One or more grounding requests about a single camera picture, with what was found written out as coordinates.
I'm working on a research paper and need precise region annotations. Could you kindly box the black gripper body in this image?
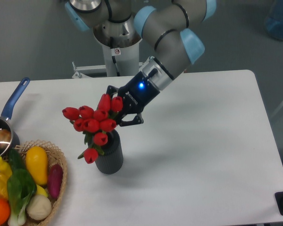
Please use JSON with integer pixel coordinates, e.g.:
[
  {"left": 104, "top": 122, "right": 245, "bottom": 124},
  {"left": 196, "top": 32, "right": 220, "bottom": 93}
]
[{"left": 117, "top": 72, "right": 160, "bottom": 118}]

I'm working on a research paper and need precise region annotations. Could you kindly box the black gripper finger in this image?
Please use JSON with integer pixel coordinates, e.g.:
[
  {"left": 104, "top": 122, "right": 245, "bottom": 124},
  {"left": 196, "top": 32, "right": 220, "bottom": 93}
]
[
  {"left": 106, "top": 85, "right": 119, "bottom": 98},
  {"left": 117, "top": 113, "right": 144, "bottom": 127}
]

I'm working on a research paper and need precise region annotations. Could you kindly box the red tulip bouquet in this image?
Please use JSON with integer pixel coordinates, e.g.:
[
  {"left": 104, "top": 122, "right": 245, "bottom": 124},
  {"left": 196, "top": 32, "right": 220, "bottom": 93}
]
[{"left": 62, "top": 94, "right": 124, "bottom": 164}]

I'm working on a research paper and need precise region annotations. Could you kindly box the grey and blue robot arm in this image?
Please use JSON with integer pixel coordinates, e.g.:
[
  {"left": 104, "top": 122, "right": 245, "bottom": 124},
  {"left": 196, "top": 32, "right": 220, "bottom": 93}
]
[{"left": 65, "top": 0, "right": 216, "bottom": 127}]

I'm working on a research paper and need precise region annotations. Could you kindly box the dark grey ribbed vase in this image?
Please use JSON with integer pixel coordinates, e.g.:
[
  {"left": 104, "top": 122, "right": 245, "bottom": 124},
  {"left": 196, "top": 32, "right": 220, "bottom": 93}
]
[{"left": 95, "top": 130, "right": 124, "bottom": 175}]

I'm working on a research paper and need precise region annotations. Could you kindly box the woven wicker basket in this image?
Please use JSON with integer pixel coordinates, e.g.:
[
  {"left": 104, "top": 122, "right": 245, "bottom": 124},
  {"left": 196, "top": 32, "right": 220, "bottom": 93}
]
[{"left": 0, "top": 140, "right": 67, "bottom": 226}]

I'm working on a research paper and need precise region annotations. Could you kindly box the yellow squash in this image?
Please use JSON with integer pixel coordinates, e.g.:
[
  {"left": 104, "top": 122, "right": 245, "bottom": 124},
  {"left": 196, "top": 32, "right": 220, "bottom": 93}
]
[{"left": 25, "top": 146, "right": 48, "bottom": 186}]

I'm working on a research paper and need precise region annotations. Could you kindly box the purple eggplant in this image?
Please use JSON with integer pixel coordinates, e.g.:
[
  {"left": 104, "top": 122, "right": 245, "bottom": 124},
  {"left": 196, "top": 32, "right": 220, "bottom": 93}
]
[{"left": 47, "top": 164, "right": 63, "bottom": 199}]

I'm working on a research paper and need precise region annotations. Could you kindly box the brown bread in pot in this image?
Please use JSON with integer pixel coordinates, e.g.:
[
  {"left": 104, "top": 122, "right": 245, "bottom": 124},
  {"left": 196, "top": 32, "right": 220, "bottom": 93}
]
[{"left": 0, "top": 129, "right": 11, "bottom": 149}]

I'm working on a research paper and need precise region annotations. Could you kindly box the green bok choy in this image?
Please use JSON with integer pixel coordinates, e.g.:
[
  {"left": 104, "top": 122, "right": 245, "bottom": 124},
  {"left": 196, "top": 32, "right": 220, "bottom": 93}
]
[{"left": 7, "top": 149, "right": 36, "bottom": 226}]

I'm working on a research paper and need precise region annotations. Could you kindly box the small yellow pepper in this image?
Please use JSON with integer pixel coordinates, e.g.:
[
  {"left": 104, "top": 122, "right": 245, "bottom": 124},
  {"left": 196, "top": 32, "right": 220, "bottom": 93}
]
[{"left": 0, "top": 156, "right": 12, "bottom": 178}]

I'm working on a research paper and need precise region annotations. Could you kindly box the white garlic bulb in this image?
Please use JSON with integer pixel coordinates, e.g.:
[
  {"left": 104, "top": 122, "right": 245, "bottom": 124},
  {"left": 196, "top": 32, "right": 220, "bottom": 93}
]
[{"left": 26, "top": 194, "right": 52, "bottom": 220}]

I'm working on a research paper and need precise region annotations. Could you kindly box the blue translucent container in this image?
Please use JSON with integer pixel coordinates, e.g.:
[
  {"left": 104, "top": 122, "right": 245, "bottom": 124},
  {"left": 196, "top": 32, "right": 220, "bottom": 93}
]
[{"left": 264, "top": 0, "right": 283, "bottom": 41}]

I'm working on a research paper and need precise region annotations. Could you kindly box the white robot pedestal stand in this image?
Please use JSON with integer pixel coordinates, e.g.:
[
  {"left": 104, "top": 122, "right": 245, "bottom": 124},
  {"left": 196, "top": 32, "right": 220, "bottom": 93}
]
[{"left": 71, "top": 13, "right": 189, "bottom": 80}]

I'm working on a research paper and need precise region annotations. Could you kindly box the blue handled saucepan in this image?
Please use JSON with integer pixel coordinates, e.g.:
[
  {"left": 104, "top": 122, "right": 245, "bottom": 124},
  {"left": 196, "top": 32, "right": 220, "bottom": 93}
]
[{"left": 0, "top": 77, "right": 30, "bottom": 157}]

